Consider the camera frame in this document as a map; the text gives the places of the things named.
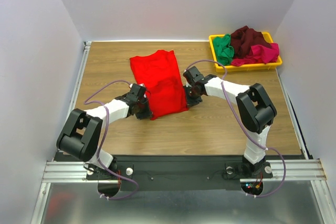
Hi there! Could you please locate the red t shirt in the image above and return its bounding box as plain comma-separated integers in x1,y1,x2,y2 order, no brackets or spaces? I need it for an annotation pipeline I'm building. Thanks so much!
130,50,188,121

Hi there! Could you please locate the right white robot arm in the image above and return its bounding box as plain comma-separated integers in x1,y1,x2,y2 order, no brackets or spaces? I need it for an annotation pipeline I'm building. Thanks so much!
183,66,277,177

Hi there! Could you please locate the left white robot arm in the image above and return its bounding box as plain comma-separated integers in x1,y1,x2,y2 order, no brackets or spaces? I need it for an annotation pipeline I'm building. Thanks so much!
56,83,152,179

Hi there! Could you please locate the yellow plastic bin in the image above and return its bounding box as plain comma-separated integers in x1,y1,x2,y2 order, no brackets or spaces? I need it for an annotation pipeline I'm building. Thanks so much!
208,31,282,73

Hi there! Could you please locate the green t shirt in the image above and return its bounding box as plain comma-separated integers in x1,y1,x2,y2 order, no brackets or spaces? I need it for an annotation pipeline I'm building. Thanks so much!
213,34,235,66

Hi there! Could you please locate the maroon t shirt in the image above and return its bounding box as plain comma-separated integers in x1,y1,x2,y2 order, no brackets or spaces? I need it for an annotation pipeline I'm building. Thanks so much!
230,26,271,59

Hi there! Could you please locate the magenta t shirt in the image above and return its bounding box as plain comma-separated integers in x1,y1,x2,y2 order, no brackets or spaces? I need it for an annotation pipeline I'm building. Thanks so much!
231,43,280,67

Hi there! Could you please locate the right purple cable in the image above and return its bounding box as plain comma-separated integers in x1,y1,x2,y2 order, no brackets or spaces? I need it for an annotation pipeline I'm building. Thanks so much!
186,59,287,199

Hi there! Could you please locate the purple cable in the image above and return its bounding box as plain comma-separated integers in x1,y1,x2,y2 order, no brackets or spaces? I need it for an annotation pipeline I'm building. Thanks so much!
83,80,140,200
186,59,287,199

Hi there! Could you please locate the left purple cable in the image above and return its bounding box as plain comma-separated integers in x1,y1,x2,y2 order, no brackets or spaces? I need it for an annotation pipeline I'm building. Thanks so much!
83,80,140,200

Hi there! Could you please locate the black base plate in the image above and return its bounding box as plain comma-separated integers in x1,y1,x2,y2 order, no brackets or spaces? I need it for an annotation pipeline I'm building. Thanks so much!
55,153,273,197

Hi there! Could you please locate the aluminium frame rail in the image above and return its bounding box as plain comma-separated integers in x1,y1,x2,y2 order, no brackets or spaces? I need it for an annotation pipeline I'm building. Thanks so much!
42,41,92,183

